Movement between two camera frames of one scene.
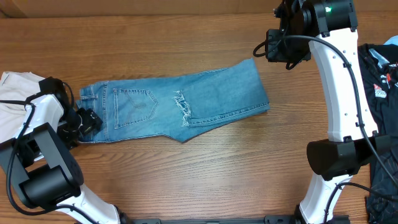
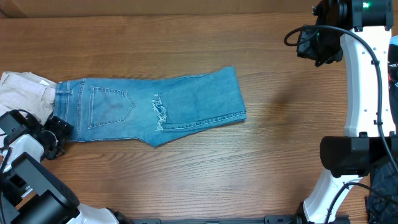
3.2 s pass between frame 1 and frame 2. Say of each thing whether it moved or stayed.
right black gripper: moved
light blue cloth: stayed
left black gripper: moved
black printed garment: stayed
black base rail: stayed
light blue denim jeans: moved
